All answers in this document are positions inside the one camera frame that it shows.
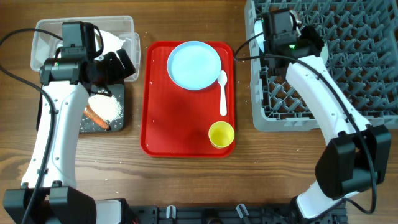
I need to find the yellow plastic cup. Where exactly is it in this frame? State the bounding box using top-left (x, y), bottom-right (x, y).
top-left (208, 121), bottom-right (235, 149)

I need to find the white plastic spoon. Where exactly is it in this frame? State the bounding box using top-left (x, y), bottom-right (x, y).
top-left (217, 70), bottom-right (228, 116)

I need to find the orange carrot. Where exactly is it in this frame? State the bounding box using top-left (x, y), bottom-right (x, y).
top-left (83, 105), bottom-right (111, 131)

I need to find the clear plastic bin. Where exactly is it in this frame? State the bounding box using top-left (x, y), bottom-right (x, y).
top-left (30, 16), bottom-right (141, 82)

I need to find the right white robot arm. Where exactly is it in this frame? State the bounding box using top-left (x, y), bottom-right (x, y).
top-left (261, 9), bottom-right (392, 223)

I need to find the grey dishwasher rack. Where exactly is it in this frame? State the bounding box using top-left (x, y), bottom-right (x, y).
top-left (244, 0), bottom-right (397, 132)

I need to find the light blue plate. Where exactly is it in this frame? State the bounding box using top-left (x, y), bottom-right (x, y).
top-left (166, 41), bottom-right (221, 90)

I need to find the red plastic tray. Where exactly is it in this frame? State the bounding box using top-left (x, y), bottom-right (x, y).
top-left (140, 41), bottom-right (235, 158)

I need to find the white paper towel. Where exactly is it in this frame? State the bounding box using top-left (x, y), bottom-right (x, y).
top-left (95, 30), bottom-right (125, 60)

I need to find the black plastic bin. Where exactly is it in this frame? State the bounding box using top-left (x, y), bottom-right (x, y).
top-left (36, 81), bottom-right (126, 134)

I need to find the light blue small bowl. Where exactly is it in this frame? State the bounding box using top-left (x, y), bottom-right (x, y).
top-left (254, 20), bottom-right (264, 53)

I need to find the green bowl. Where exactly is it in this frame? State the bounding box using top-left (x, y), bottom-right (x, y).
top-left (320, 42), bottom-right (329, 64)

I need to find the black mounting rail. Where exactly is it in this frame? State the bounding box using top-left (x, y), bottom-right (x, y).
top-left (131, 204), bottom-right (348, 224)

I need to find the pile of white rice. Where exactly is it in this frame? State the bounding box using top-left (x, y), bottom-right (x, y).
top-left (88, 95), bottom-right (124, 121)

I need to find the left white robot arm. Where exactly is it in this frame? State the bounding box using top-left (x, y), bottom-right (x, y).
top-left (3, 21), bottom-right (139, 223)

